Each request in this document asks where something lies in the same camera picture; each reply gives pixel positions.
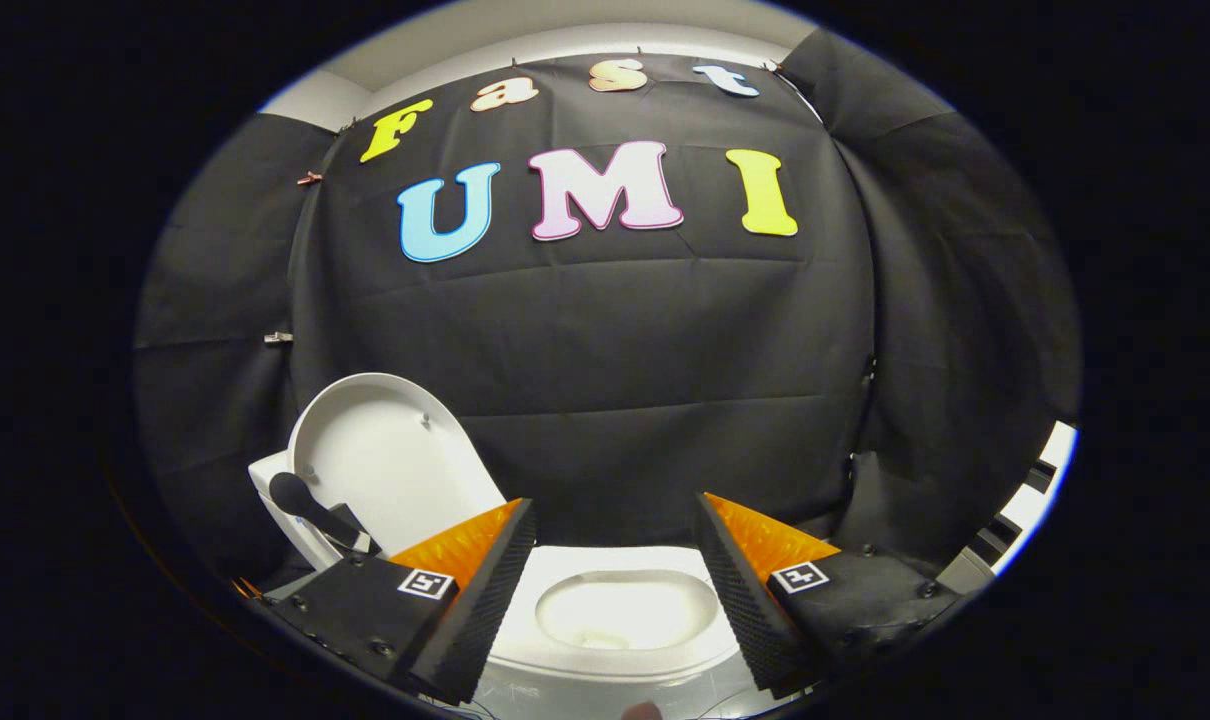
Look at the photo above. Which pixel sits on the white toilet lid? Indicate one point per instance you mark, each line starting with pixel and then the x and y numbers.
pixel 395 460

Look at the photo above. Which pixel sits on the white toilet with tank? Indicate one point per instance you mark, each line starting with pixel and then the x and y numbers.
pixel 615 612

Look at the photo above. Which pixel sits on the white slotted shelf unit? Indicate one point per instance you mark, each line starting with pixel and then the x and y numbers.
pixel 1035 490

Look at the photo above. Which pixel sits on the silver cloth clip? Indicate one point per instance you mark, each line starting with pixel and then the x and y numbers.
pixel 278 338

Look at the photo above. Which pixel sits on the round black pull tab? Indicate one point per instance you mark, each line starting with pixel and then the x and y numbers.
pixel 290 490

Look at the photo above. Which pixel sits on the black backdrop cloth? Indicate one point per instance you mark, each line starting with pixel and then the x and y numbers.
pixel 615 350

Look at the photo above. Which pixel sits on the copper cloth clip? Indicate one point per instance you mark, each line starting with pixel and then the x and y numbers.
pixel 309 179

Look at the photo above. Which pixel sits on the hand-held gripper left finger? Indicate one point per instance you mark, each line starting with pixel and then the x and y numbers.
pixel 480 610

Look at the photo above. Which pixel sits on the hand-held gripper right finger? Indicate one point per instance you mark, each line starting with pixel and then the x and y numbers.
pixel 745 600

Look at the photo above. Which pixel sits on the grey side panel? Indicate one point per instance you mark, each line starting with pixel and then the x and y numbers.
pixel 965 575

